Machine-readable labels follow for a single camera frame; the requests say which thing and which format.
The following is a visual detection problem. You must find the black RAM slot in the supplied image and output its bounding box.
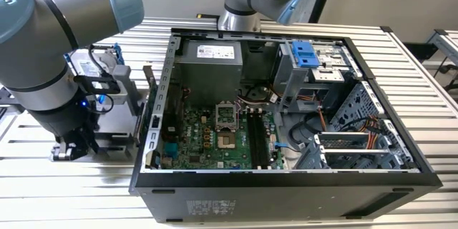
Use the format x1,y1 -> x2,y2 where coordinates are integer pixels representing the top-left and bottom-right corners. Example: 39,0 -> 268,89
260,109 -> 271,170
255,109 -> 267,170
251,109 -> 263,170
247,109 -> 258,170

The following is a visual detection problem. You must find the grey parts rack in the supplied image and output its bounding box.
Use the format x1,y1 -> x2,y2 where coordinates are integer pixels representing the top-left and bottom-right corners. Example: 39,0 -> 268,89
49,65 -> 150,163

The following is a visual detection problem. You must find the hard disk in blue carrier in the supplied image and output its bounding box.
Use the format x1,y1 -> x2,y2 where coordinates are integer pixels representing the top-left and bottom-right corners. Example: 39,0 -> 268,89
63,42 -> 124,79

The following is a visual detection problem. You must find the green graphics card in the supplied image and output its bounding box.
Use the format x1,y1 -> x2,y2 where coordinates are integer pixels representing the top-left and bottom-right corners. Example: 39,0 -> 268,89
137,66 -> 159,144

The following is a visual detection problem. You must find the grey power supply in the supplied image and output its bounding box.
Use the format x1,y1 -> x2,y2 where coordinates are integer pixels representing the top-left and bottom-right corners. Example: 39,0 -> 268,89
176,40 -> 244,106

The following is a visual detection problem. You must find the metal socket cover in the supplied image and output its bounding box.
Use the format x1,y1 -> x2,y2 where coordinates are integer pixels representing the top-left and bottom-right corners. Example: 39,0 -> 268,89
214,101 -> 240,131

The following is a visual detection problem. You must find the CPU socket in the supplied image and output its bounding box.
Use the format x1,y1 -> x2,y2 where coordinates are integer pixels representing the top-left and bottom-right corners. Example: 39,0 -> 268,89
216,131 -> 238,150

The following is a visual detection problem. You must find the green motherboard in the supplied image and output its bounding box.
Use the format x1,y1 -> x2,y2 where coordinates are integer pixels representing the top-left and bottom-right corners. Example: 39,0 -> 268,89
160,86 -> 287,171

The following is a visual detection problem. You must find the black PC case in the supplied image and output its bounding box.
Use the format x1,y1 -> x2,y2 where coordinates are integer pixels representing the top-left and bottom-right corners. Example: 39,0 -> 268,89
128,27 -> 445,224

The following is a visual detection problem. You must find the blue plastic drive latch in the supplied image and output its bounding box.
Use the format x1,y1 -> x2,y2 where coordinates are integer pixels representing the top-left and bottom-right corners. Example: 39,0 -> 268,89
291,41 -> 319,68

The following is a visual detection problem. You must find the grey metal disk bay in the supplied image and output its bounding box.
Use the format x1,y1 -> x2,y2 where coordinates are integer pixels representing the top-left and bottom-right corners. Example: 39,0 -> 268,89
296,131 -> 394,170

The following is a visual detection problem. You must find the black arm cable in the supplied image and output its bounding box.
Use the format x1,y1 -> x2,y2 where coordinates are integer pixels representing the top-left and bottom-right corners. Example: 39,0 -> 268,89
87,43 -> 116,114

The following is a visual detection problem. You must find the wire locking lever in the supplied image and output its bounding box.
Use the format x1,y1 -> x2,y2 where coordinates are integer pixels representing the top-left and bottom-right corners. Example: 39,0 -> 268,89
234,99 -> 242,131

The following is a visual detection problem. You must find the power supply wire bundle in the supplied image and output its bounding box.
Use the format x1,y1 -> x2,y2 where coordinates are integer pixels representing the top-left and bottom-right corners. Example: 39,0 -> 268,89
235,85 -> 280,110

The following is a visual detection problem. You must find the black looped cable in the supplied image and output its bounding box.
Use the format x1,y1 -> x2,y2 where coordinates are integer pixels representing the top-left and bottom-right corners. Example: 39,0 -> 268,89
288,120 -> 318,151

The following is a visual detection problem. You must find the orange yellow wire bundle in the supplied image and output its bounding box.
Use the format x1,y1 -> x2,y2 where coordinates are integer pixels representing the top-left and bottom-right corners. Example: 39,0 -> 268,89
363,115 -> 382,151

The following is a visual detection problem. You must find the aluminium frame side table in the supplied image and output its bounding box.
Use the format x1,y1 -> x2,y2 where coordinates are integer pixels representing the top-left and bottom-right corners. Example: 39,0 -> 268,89
421,28 -> 458,95

